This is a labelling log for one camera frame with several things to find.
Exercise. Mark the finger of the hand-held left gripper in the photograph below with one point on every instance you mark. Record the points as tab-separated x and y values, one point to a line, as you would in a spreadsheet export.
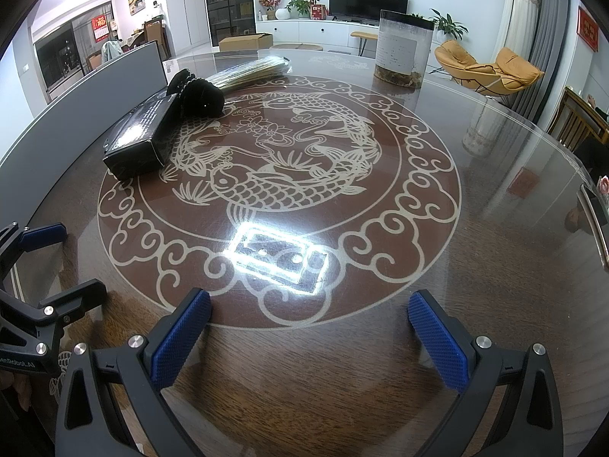
71	302
43	238

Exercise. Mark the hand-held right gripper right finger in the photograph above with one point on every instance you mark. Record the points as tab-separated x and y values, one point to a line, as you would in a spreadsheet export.
440	340

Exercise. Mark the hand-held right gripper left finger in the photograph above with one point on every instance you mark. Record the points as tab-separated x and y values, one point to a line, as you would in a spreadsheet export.
181	338

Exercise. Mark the grey bench sofa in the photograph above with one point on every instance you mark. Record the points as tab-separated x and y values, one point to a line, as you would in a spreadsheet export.
95	85

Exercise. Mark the brown fish-patterned desktop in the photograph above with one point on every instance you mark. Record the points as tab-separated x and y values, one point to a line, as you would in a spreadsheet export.
380	228

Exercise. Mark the person's left hand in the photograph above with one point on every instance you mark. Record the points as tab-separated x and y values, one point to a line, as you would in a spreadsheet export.
19	390

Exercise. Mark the black printed box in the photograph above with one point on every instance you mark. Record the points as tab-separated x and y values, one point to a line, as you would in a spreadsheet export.
138	138

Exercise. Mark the dark glass balcony door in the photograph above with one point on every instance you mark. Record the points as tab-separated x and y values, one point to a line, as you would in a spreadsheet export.
62	57

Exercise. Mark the silver metal bar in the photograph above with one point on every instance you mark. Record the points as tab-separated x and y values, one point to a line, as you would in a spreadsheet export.
594	223

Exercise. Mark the jacket on chair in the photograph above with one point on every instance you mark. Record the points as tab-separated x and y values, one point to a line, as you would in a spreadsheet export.
112	49

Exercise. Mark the black beaded hair accessory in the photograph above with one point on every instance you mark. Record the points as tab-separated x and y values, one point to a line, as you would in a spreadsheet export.
200	97

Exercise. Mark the wooden dining chair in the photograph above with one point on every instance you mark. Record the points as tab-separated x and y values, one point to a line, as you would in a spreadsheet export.
154	35

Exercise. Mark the clear bag with gold contents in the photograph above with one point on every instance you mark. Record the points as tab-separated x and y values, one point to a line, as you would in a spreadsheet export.
247	74

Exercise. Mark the yellow lounge chair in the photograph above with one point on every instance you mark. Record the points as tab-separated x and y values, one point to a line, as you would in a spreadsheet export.
516	74
459	62

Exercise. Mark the cardboard box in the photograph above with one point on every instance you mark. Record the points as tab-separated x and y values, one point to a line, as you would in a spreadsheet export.
245	42

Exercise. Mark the tall cylindrical jar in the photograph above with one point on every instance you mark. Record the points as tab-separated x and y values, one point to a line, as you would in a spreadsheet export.
402	47

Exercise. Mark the dark glass cabinet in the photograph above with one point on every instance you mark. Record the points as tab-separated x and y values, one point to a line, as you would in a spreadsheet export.
228	0

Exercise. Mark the beige pet bed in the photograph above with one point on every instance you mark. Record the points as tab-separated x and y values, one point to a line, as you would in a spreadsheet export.
299	47

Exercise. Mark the wooden bench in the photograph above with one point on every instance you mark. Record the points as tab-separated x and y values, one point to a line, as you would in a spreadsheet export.
364	35

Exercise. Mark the large leafy potted plant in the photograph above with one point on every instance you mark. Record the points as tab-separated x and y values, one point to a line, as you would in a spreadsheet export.
447	26

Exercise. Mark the white television cabinet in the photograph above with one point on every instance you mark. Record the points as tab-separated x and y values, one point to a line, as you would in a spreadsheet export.
333	33

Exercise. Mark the grey curtain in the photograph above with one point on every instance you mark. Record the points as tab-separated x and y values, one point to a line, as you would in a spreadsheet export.
549	33

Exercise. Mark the white round vase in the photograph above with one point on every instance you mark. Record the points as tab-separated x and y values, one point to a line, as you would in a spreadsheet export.
281	14

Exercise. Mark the red flower bouquet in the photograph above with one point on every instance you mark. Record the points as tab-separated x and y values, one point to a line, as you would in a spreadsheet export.
270	2

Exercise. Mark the covered standing air conditioner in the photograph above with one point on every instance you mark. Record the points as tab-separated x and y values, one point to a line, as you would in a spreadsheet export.
521	14

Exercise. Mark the black television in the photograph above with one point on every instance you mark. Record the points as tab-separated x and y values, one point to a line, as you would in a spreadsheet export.
368	2

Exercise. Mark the green potted plant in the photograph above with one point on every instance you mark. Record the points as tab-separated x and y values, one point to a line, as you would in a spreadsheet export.
300	4

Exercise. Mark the red gift box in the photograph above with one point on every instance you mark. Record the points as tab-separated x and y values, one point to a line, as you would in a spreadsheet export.
319	12

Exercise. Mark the red wall calendar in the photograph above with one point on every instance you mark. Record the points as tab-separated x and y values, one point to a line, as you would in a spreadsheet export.
100	27

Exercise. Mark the red wall hanging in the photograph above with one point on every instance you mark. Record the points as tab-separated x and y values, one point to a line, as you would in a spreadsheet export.
588	28

